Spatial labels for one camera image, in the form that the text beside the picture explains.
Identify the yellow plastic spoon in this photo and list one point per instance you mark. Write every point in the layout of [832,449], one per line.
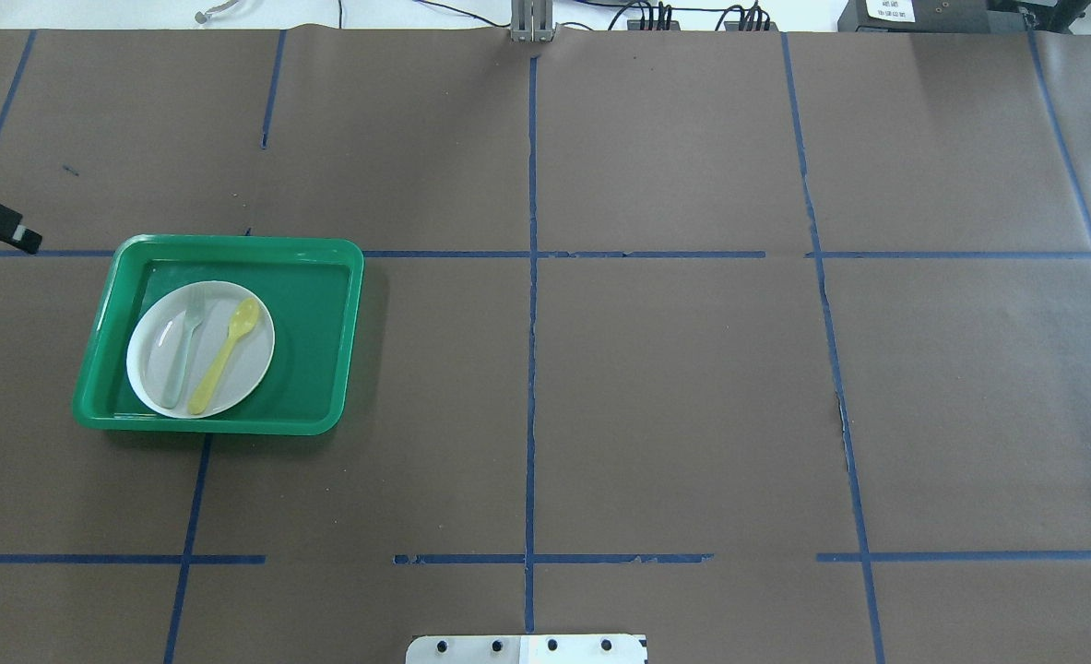
[241,323]

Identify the far black usb hub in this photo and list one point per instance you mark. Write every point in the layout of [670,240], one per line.
[658,17]

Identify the black usb hub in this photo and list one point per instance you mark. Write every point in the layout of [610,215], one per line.
[746,18]
[658,17]

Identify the pale green plastic fork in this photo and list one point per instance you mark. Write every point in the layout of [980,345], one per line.
[193,317]

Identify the white round plate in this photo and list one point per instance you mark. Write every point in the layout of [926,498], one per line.
[151,348]

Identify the green plastic tray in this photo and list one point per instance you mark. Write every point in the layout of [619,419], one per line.
[312,289]

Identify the near black usb hub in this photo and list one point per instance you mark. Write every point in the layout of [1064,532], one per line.
[746,18]

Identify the black computer box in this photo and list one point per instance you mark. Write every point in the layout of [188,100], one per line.
[944,17]

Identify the aluminium frame post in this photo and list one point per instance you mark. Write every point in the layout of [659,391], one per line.
[532,21]

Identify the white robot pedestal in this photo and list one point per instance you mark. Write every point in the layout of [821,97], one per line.
[528,648]

